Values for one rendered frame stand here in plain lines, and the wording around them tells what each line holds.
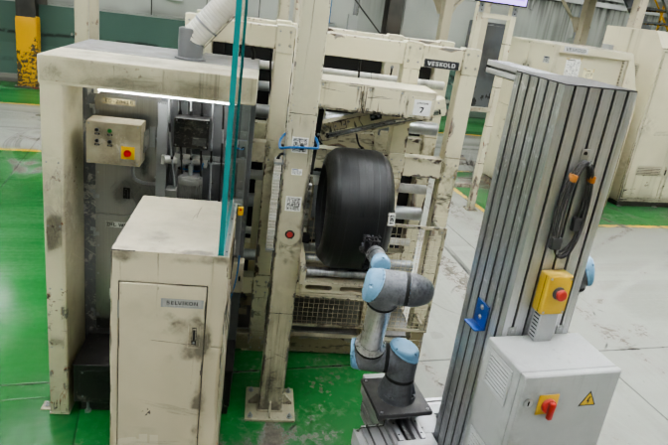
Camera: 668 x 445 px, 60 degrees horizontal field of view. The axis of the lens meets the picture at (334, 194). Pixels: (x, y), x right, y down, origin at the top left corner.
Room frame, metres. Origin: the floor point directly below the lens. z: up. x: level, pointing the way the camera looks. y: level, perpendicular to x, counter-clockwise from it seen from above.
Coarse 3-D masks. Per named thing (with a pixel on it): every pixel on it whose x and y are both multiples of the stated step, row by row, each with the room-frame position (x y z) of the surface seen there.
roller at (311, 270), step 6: (306, 270) 2.55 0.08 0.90; (312, 270) 2.54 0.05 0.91; (318, 270) 2.54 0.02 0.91; (324, 270) 2.55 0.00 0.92; (330, 270) 2.55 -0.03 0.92; (336, 270) 2.56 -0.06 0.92; (342, 270) 2.57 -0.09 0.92; (348, 270) 2.57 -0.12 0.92; (354, 270) 2.58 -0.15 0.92; (360, 270) 2.59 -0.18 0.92; (330, 276) 2.55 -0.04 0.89; (336, 276) 2.56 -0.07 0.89; (342, 276) 2.56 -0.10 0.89; (348, 276) 2.56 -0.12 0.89; (354, 276) 2.57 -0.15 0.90; (360, 276) 2.57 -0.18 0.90
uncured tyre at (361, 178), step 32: (352, 160) 2.60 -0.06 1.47; (384, 160) 2.66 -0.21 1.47; (320, 192) 2.91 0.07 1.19; (352, 192) 2.47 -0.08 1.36; (384, 192) 2.50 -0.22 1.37; (320, 224) 2.89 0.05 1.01; (352, 224) 2.42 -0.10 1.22; (384, 224) 2.45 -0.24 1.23; (320, 256) 2.53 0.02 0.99; (352, 256) 2.46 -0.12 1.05
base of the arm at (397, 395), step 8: (384, 376) 1.94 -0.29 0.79; (384, 384) 1.91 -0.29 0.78; (392, 384) 1.89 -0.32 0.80; (400, 384) 1.88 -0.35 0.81; (408, 384) 1.89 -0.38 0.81; (384, 392) 1.89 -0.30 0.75; (392, 392) 1.89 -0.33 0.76; (400, 392) 1.88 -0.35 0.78; (408, 392) 1.89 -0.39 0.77; (384, 400) 1.88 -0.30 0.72; (392, 400) 1.87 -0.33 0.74; (400, 400) 1.87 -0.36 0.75; (408, 400) 1.88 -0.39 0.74
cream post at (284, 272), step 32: (320, 0) 2.60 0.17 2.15; (320, 32) 2.60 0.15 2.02; (320, 64) 2.60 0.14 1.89; (288, 128) 2.59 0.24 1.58; (288, 160) 2.59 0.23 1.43; (288, 192) 2.59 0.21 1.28; (288, 224) 2.59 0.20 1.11; (288, 256) 2.59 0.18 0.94; (288, 288) 2.60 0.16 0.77; (288, 320) 2.60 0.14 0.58
